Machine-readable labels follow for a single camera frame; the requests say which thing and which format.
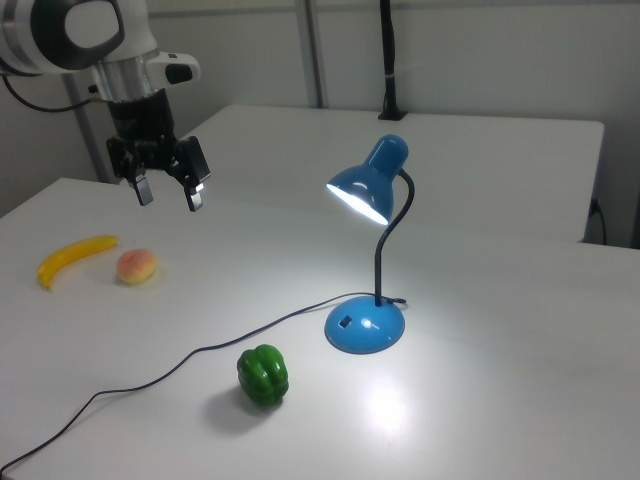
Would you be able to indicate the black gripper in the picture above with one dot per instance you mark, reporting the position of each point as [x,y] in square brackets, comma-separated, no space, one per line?
[142,125]

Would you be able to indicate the blue gooseneck desk lamp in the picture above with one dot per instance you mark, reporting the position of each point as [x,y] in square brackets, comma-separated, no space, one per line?
[360,330]

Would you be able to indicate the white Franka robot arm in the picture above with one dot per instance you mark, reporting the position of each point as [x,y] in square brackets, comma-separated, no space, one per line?
[125,30]

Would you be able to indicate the pink toy peach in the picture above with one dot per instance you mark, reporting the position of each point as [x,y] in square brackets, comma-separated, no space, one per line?
[136,267]

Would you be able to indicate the yellow toy banana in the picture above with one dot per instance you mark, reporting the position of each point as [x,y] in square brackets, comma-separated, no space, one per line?
[65,255]

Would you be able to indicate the green toy bell pepper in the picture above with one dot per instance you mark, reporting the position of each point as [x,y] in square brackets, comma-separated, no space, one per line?
[262,375]

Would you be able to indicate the silver metal frame post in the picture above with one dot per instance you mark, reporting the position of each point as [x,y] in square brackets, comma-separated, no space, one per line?
[90,135]

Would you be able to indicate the grey wall partition post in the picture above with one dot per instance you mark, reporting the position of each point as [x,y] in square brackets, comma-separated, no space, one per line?
[312,50]

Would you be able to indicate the black clamped camera pole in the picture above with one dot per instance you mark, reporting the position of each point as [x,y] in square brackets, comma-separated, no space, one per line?
[389,50]

